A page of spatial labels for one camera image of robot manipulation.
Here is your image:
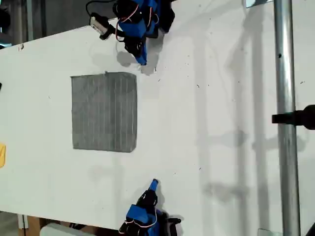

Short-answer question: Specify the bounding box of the black camera cable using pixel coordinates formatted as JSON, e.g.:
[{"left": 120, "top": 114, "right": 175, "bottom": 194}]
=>
[{"left": 85, "top": 0, "right": 116, "bottom": 18}]

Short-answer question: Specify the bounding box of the grey metal frame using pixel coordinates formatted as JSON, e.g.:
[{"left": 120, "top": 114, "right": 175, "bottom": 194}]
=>
[{"left": 24, "top": 0, "right": 49, "bottom": 42}]

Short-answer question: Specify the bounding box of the wooden table leg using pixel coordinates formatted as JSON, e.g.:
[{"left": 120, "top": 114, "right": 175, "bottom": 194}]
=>
[{"left": 17, "top": 214, "right": 41, "bottom": 236}]

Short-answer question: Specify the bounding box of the grey striped towel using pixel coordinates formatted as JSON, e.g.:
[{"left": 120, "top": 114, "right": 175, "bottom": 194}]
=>
[{"left": 70, "top": 71, "right": 138, "bottom": 153}]

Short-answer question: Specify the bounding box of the black clamp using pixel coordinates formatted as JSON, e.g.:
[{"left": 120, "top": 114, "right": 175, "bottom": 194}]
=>
[{"left": 271, "top": 104, "right": 315, "bottom": 131}]

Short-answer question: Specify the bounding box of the yellow object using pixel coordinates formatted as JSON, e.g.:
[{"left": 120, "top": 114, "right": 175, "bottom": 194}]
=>
[{"left": 0, "top": 142, "right": 7, "bottom": 169}]

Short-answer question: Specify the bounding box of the white box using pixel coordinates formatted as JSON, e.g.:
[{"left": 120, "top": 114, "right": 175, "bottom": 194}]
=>
[{"left": 40, "top": 223, "right": 99, "bottom": 236}]

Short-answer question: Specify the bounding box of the red white servo wire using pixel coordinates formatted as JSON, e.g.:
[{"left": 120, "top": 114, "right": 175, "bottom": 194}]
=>
[
  {"left": 115, "top": 3, "right": 140, "bottom": 42},
  {"left": 119, "top": 208, "right": 158, "bottom": 229}
]

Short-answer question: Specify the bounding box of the steel post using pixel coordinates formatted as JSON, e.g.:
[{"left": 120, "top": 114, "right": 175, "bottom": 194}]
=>
[{"left": 273, "top": 0, "right": 301, "bottom": 236}]

